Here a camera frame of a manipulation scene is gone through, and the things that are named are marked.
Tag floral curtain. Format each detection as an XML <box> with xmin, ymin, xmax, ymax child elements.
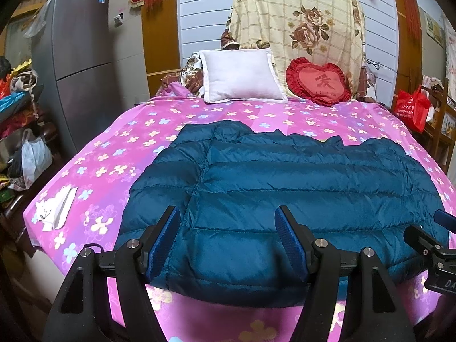
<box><xmin>442</xmin><ymin>18</ymin><xmax>456</xmax><ymax>79</ymax></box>

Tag framed wall picture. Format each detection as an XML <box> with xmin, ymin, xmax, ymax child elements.
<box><xmin>424</xmin><ymin>12</ymin><xmax>444</xmax><ymax>48</ymax></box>

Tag brown floral quilt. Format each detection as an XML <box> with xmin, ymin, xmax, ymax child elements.
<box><xmin>158</xmin><ymin>30</ymin><xmax>239</xmax><ymax>98</ymax></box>

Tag pink floral bed sheet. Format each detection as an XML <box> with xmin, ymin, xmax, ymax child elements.
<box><xmin>23</xmin><ymin>89</ymin><xmax>456</xmax><ymax>342</ymax></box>

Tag red shopping bag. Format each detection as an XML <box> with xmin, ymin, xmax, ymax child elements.
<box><xmin>395</xmin><ymin>85</ymin><xmax>431</xmax><ymax>133</ymax></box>

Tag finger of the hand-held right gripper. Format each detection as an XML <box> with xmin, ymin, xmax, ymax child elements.
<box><xmin>434</xmin><ymin>210</ymin><xmax>456</xmax><ymax>234</ymax></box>
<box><xmin>404</xmin><ymin>224</ymin><xmax>446</xmax><ymax>257</ymax></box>

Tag grey refrigerator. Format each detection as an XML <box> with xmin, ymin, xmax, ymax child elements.
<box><xmin>31</xmin><ymin>0</ymin><xmax>157</xmax><ymax>155</ymax></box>

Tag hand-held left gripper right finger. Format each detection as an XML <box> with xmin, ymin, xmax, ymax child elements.
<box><xmin>274</xmin><ymin>205</ymin><xmax>416</xmax><ymax>342</ymax></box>

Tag white square pillow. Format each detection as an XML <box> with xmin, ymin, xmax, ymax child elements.
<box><xmin>198</xmin><ymin>47</ymin><xmax>288</xmax><ymax>105</ymax></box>

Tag cream floral checked blanket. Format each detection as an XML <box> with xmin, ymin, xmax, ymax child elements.
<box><xmin>226</xmin><ymin>0</ymin><xmax>367</xmax><ymax>98</ymax></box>

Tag white plastic bag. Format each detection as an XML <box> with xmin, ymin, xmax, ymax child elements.
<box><xmin>21</xmin><ymin>128</ymin><xmax>53</xmax><ymax>188</ymax></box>

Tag red heart-shaped pillow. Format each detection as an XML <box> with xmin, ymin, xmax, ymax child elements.
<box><xmin>285</xmin><ymin>57</ymin><xmax>351</xmax><ymax>107</ymax></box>

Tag pile of colourful clothes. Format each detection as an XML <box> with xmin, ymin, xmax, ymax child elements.
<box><xmin>0</xmin><ymin>57</ymin><xmax>45</xmax><ymax>139</ymax></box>

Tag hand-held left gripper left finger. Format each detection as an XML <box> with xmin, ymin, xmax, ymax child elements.
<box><xmin>44</xmin><ymin>205</ymin><xmax>182</xmax><ymax>342</ymax></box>

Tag teal down jacket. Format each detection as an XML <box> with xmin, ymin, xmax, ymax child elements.
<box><xmin>114</xmin><ymin>120</ymin><xmax>450</xmax><ymax>309</ymax></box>

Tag wooden chair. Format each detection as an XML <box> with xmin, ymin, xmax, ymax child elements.
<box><xmin>420</xmin><ymin>76</ymin><xmax>456</xmax><ymax>175</ymax></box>

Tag red tassel knot decoration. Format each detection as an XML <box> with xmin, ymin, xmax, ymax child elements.
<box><xmin>397</xmin><ymin>0</ymin><xmax>423</xmax><ymax>54</ymax></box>

